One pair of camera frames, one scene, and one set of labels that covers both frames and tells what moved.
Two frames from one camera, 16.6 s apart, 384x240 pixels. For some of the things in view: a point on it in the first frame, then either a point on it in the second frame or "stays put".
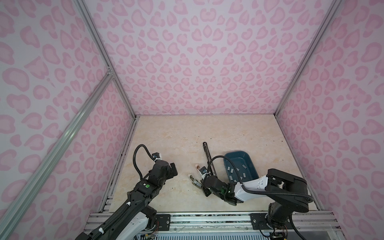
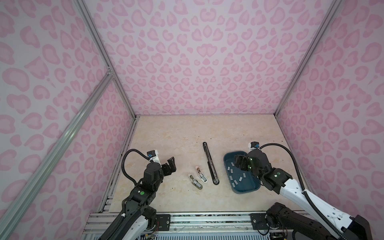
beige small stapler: (195, 182) stays put
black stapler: (209, 158) stays put
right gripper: (206, 194) -> (244, 159)
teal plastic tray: (245, 169) stays put
